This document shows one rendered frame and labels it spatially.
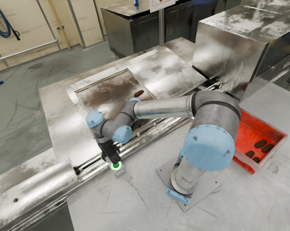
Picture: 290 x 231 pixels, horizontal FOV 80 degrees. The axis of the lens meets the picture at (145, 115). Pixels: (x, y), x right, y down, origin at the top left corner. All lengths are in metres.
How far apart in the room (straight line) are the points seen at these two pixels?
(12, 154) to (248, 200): 2.57
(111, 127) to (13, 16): 3.92
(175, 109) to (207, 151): 0.22
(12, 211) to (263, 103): 1.74
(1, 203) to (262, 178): 1.39
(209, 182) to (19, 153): 2.32
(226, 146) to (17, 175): 1.26
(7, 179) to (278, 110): 1.91
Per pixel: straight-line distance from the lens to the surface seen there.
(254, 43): 1.32
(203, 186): 1.06
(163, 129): 1.20
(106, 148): 0.85
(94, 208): 1.08
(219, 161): 0.45
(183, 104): 0.58
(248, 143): 1.30
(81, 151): 1.27
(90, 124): 0.73
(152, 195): 1.04
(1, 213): 1.20
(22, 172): 1.41
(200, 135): 0.42
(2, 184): 1.44
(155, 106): 0.65
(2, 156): 2.88
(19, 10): 4.43
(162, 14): 1.99
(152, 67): 1.62
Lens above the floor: 1.81
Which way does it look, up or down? 47 degrees down
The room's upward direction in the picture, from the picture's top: 7 degrees counter-clockwise
